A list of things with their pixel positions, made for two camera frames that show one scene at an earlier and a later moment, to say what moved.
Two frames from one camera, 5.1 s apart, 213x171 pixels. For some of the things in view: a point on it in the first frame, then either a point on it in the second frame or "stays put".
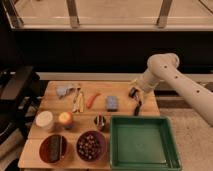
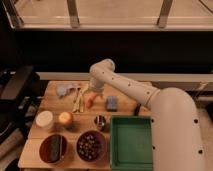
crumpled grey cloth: x=62 y=91 stays put
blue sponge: x=112 y=103 stays put
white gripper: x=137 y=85 → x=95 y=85
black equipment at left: x=20 y=91 stays put
